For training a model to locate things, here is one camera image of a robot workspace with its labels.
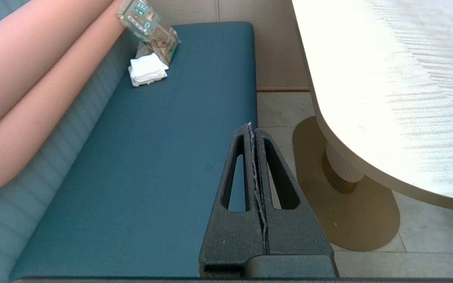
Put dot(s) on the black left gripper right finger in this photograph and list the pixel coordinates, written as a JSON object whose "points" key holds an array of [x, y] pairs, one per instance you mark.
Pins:
{"points": [[297, 236]]}

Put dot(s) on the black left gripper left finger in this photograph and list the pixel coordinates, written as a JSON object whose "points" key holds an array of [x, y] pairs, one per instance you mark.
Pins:
{"points": [[230, 236]]}

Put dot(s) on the dark blue bench seat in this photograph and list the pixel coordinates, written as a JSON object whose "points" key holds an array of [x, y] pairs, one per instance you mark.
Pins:
{"points": [[132, 157]]}

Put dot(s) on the white folded napkins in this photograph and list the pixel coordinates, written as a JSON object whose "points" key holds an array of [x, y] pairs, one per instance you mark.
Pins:
{"points": [[148, 68]]}

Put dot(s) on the grey-blue ribbed bench backrest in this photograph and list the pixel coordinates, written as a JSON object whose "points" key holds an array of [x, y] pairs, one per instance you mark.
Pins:
{"points": [[26, 212]]}

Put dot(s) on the pink bolster cushion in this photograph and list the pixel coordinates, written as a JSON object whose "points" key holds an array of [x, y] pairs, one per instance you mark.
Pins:
{"points": [[34, 43], [34, 125]]}

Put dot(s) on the green printed snack packet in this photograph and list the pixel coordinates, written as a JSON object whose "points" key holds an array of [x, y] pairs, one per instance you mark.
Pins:
{"points": [[144, 19]]}

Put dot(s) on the gold table pedestal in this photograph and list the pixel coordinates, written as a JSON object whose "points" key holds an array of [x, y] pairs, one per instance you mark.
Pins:
{"points": [[352, 220]]}

